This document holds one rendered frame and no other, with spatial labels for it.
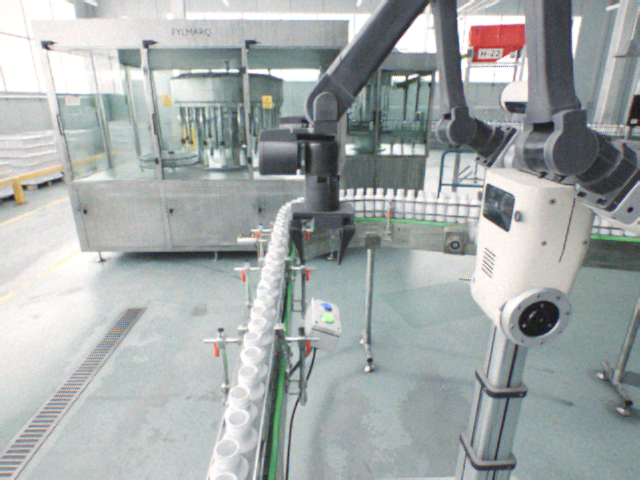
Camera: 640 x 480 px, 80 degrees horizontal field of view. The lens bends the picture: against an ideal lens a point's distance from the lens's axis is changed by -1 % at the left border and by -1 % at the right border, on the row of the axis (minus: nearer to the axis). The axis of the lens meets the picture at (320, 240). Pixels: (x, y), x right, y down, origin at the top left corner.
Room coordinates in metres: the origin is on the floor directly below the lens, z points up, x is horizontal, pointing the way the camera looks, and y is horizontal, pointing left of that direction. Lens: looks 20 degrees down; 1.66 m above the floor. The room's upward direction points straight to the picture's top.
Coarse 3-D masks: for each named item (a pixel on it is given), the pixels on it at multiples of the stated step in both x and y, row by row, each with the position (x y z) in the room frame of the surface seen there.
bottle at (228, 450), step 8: (224, 440) 0.46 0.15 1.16; (232, 440) 0.46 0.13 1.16; (216, 448) 0.44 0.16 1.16; (224, 448) 0.46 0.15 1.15; (232, 448) 0.46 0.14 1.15; (216, 456) 0.43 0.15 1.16; (224, 456) 0.46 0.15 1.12; (232, 456) 0.43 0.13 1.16; (240, 456) 0.44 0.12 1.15; (216, 464) 0.43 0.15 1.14; (224, 464) 0.42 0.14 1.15; (232, 464) 0.43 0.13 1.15; (240, 464) 0.44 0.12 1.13; (248, 464) 0.45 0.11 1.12; (216, 472) 0.43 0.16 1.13; (224, 472) 0.42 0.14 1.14; (232, 472) 0.43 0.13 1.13; (240, 472) 0.43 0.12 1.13; (248, 472) 0.44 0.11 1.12
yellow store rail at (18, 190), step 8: (48, 168) 7.39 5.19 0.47; (56, 168) 7.61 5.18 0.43; (16, 176) 6.53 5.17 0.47; (24, 176) 6.69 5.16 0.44; (32, 176) 6.89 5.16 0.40; (40, 176) 7.11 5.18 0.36; (0, 184) 6.12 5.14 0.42; (8, 184) 6.28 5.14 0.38; (16, 184) 6.45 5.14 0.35; (16, 192) 6.45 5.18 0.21; (16, 200) 6.45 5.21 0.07; (24, 200) 6.51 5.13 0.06
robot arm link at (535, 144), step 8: (544, 128) 0.65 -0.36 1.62; (552, 128) 0.63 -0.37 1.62; (528, 136) 0.67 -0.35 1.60; (536, 136) 0.65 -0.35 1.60; (544, 136) 0.63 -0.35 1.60; (600, 136) 0.62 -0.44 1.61; (528, 144) 0.65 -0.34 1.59; (536, 144) 0.63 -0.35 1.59; (544, 144) 0.61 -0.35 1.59; (600, 144) 0.62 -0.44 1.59; (528, 152) 0.65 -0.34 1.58; (536, 152) 0.63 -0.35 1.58; (528, 160) 0.65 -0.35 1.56; (536, 160) 0.63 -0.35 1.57; (544, 160) 0.61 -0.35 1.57; (536, 168) 0.65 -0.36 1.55; (544, 168) 0.62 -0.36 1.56; (544, 176) 0.66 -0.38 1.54; (560, 176) 0.61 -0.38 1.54; (568, 176) 0.61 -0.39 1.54
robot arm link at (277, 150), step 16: (320, 96) 0.57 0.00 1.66; (320, 112) 0.57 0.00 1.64; (336, 112) 0.58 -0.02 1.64; (288, 128) 0.60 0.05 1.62; (304, 128) 0.59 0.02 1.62; (320, 128) 0.58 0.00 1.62; (336, 128) 0.58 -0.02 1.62; (272, 144) 0.59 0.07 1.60; (288, 144) 0.59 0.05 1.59; (272, 160) 0.58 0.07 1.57; (288, 160) 0.58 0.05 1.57
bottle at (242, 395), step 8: (232, 392) 0.57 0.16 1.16; (240, 392) 0.58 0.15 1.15; (248, 392) 0.56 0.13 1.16; (232, 400) 0.55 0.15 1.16; (240, 400) 0.54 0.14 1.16; (248, 400) 0.55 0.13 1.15; (232, 408) 0.55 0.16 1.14; (240, 408) 0.54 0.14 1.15; (248, 408) 0.55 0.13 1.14; (256, 408) 0.57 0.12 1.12; (256, 416) 0.55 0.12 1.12; (256, 424) 0.55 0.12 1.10
